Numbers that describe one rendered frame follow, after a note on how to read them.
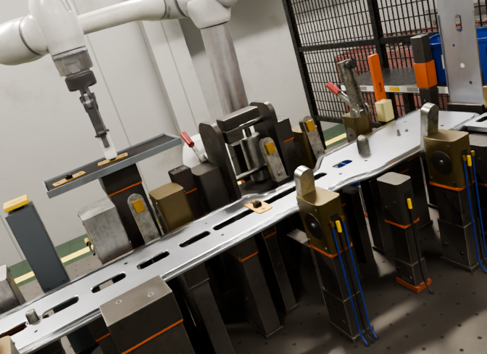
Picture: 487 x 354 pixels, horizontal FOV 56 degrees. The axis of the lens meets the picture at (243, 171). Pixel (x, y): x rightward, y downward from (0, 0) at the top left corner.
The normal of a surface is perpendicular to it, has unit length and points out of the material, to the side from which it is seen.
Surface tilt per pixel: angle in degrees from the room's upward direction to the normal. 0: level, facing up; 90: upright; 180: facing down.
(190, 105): 90
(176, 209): 90
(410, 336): 0
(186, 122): 90
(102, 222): 90
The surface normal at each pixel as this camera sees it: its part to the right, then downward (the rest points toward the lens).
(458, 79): -0.84, 0.40
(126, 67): 0.40, 0.20
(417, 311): -0.29, -0.90
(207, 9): -0.11, 0.49
